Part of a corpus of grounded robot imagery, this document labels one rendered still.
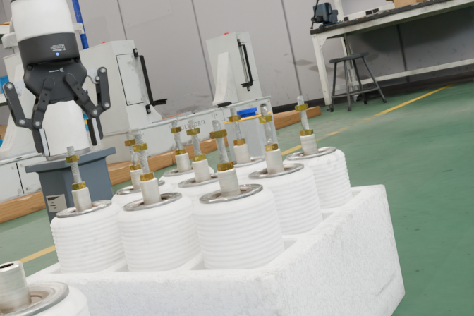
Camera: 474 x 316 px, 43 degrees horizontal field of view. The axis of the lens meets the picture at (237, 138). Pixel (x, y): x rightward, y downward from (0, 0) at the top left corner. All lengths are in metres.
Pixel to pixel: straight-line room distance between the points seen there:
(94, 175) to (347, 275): 0.71
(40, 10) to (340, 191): 0.47
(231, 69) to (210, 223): 4.05
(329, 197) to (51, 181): 0.68
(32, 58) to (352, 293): 0.51
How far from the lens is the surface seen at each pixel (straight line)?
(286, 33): 6.66
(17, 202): 2.95
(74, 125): 1.34
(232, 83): 4.66
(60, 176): 1.32
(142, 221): 0.73
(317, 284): 0.71
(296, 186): 0.76
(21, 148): 3.27
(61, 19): 0.82
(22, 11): 0.83
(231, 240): 0.66
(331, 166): 0.87
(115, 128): 3.73
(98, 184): 1.34
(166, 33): 7.65
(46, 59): 0.81
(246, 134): 1.11
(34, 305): 0.44
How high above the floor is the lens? 0.37
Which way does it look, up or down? 5 degrees down
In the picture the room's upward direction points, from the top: 12 degrees counter-clockwise
